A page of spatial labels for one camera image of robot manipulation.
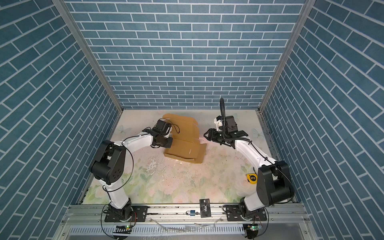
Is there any brown cardboard box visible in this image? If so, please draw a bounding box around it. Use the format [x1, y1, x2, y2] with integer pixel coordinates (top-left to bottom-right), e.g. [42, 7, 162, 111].
[163, 114, 207, 164]

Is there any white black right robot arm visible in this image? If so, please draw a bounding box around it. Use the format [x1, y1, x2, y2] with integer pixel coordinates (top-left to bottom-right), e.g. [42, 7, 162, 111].
[204, 115, 295, 219]

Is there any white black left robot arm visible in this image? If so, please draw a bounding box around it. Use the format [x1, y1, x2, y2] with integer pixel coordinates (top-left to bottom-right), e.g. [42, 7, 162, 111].
[90, 119, 174, 222]

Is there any yellow tape measure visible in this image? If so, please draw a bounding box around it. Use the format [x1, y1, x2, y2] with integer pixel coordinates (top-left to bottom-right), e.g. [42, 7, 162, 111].
[246, 173, 258, 185]

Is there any black VIP card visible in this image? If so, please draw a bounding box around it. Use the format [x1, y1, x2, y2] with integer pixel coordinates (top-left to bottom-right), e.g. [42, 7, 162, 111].
[200, 199, 212, 218]

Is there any small padlock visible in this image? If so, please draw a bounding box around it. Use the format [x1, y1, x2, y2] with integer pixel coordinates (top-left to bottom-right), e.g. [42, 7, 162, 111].
[186, 210, 197, 216]

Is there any right controller board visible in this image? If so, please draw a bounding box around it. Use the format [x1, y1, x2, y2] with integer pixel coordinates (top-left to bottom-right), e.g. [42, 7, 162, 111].
[243, 224, 264, 240]

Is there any controller board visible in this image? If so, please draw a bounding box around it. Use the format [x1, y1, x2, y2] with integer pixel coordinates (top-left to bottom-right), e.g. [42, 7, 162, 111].
[113, 225, 134, 240]
[243, 224, 264, 240]

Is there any left controller board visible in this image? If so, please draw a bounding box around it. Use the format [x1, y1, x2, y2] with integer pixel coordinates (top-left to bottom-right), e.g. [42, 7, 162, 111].
[113, 225, 134, 240]

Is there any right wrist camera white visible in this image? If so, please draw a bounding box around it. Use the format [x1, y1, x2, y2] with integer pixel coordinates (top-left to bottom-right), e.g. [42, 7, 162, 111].
[214, 116, 223, 132]

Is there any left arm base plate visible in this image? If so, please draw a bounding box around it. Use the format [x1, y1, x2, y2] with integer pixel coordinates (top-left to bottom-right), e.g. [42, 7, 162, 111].
[103, 205, 148, 223]

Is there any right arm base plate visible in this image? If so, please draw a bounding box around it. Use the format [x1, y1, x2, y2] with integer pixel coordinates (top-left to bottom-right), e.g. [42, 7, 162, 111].
[222, 205, 267, 222]

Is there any aluminium corner post right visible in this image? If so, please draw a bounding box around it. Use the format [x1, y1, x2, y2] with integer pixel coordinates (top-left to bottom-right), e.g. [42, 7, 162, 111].
[259, 0, 316, 113]

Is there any aluminium corner post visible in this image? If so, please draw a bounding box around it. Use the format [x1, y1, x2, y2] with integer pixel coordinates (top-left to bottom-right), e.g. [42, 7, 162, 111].
[259, 0, 316, 113]
[52, 0, 123, 114]

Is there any white slotted cable duct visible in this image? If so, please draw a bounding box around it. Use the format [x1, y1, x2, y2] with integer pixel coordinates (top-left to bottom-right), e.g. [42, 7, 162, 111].
[70, 224, 244, 237]

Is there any aluminium front rail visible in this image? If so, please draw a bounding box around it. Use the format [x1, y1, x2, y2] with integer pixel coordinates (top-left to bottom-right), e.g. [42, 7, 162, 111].
[62, 204, 310, 226]

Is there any aluminium corner post left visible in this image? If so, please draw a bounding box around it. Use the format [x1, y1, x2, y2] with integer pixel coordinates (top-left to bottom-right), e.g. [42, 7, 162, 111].
[52, 0, 123, 114]

